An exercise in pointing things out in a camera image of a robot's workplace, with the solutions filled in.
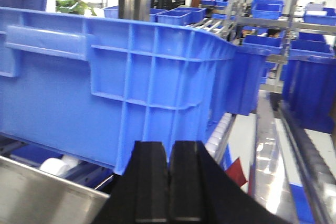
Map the green plant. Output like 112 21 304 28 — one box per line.
55 0 97 16

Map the blue bin right side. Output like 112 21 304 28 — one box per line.
282 39 335 133

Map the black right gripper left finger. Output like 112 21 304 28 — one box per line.
92 141 168 223

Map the large blue plastic bin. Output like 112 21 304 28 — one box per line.
1 7 270 174

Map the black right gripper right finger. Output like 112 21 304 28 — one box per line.
169 141 286 223

